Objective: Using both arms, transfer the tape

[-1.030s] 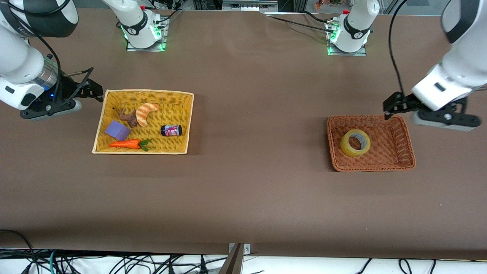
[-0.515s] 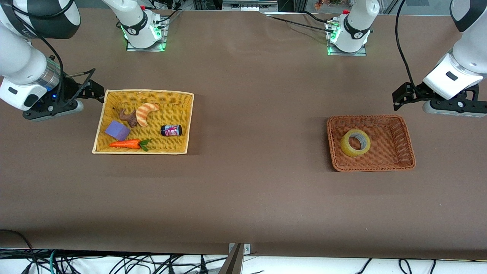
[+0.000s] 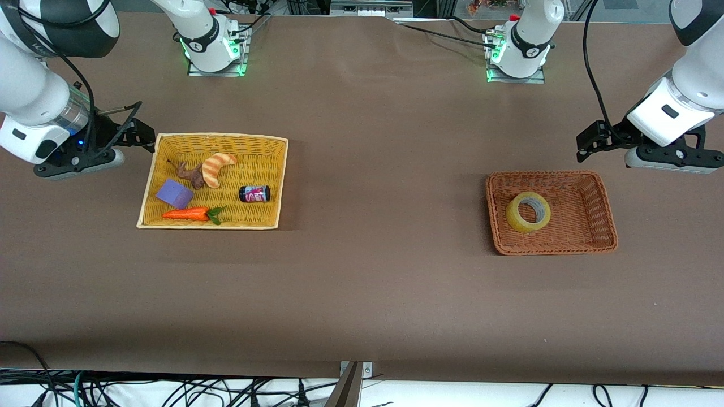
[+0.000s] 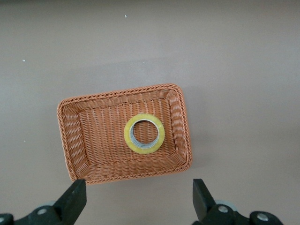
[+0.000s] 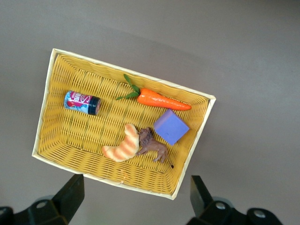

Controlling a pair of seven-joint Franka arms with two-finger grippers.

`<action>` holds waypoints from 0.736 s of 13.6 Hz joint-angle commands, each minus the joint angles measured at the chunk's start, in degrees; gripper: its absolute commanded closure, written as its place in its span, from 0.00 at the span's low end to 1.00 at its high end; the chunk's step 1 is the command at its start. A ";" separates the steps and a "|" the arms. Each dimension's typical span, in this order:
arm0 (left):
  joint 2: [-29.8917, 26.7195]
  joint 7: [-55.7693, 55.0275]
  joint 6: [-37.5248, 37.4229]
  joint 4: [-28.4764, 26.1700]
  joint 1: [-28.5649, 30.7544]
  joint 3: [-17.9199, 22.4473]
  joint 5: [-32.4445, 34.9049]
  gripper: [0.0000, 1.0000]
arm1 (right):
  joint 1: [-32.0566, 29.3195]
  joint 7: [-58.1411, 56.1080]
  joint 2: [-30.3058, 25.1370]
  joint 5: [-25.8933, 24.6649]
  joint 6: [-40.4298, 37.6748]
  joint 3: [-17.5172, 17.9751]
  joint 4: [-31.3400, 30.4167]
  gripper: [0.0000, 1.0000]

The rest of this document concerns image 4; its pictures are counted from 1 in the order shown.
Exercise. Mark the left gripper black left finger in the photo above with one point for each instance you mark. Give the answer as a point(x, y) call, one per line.
point(68, 206)

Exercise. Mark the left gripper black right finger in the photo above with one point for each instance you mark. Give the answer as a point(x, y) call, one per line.
point(206, 211)

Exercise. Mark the yellow clear tape roll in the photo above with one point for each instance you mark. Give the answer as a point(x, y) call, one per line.
point(144, 151)

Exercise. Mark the brown woven basket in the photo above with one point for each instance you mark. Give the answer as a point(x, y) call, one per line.
point(103, 136)

